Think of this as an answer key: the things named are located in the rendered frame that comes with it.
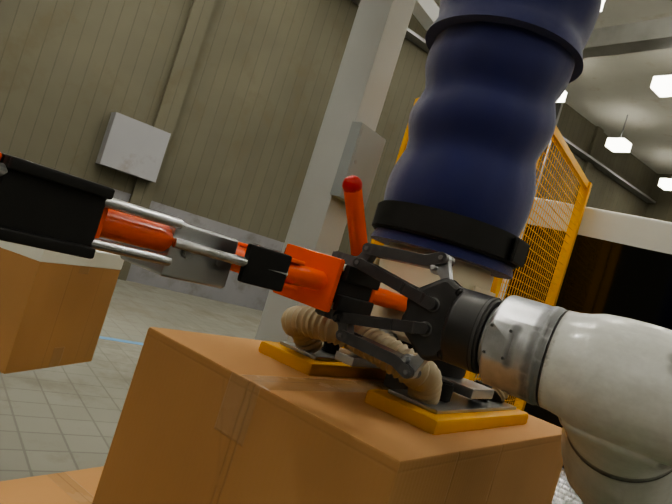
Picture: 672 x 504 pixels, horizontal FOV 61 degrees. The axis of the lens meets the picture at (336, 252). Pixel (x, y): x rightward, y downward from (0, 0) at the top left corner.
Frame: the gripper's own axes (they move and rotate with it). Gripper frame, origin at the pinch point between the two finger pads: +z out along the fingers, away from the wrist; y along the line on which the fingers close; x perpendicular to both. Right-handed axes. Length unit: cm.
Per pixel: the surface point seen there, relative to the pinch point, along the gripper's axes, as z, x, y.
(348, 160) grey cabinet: 91, 124, -42
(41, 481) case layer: 78, 28, 65
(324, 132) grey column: 108, 126, -52
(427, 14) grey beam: 179, 286, -190
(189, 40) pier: 710, 495, -263
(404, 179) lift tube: 3.1, 16.0, -16.5
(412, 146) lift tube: 4.8, 18.4, -22.0
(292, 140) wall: 643, 713, -189
